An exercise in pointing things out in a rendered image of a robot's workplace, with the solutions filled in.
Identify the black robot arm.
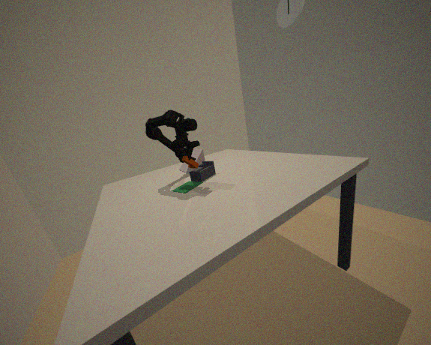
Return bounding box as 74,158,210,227
146,110,197,163

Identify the orange l-shaped part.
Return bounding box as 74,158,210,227
182,156,199,169

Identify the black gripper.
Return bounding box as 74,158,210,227
175,132,200,160

